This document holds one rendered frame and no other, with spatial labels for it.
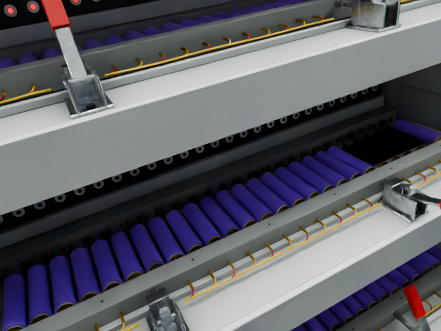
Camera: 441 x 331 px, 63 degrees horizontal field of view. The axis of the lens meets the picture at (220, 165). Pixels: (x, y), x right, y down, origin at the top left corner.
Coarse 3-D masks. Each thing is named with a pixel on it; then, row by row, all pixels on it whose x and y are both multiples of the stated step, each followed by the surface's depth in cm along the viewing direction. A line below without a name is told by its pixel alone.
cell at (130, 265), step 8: (120, 232) 37; (112, 240) 37; (120, 240) 36; (128, 240) 36; (120, 248) 35; (128, 248) 35; (120, 256) 34; (128, 256) 34; (136, 256) 35; (120, 264) 34; (128, 264) 33; (136, 264) 33; (128, 272) 32; (136, 272) 33
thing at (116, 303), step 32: (416, 160) 41; (352, 192) 38; (256, 224) 35; (288, 224) 35; (192, 256) 32; (224, 256) 33; (128, 288) 30; (160, 288) 31; (192, 288) 31; (64, 320) 28; (96, 320) 29
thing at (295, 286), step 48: (432, 96) 50; (240, 144) 46; (144, 192) 42; (432, 192) 40; (0, 240) 36; (336, 240) 35; (384, 240) 34; (432, 240) 38; (0, 288) 35; (240, 288) 32; (288, 288) 31; (336, 288) 33
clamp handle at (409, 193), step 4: (408, 188) 36; (412, 188) 36; (408, 192) 36; (412, 192) 36; (408, 196) 36; (412, 196) 36; (416, 196) 36; (420, 196) 36; (424, 196) 35; (428, 196) 35; (416, 200) 35; (420, 200) 35; (424, 200) 35; (428, 200) 34; (432, 200) 34; (436, 200) 34; (440, 200) 34; (428, 204) 34; (432, 204) 34; (436, 204) 33; (440, 204) 33; (440, 208) 33
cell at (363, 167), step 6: (330, 150) 46; (336, 150) 46; (342, 150) 46; (336, 156) 45; (342, 156) 45; (348, 156) 44; (354, 156) 44; (348, 162) 44; (354, 162) 43; (360, 162) 43; (354, 168) 43; (360, 168) 42; (366, 168) 42
